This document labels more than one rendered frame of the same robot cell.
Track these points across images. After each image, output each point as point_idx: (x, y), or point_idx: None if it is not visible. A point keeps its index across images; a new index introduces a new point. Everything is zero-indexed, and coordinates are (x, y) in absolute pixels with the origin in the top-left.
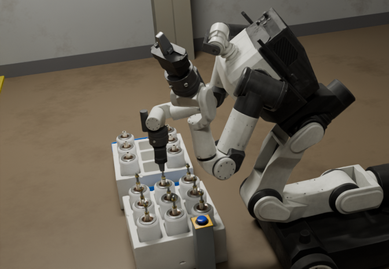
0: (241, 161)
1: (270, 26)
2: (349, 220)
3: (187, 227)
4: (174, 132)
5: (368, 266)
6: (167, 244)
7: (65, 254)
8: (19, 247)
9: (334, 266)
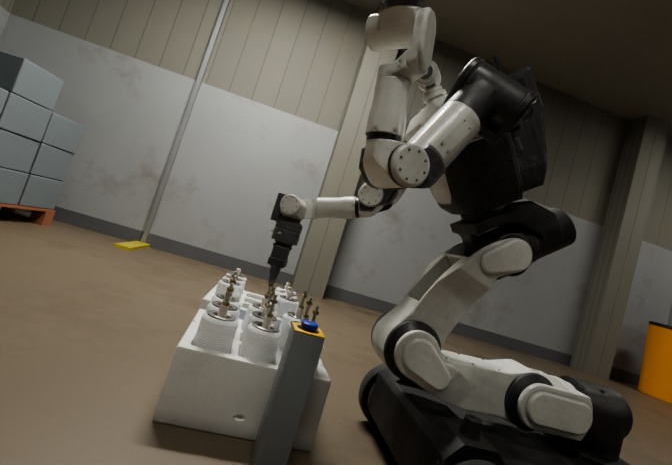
0: (438, 173)
1: None
2: (528, 448)
3: (273, 358)
4: (293, 293)
5: None
6: (231, 365)
7: (69, 350)
8: (17, 321)
9: None
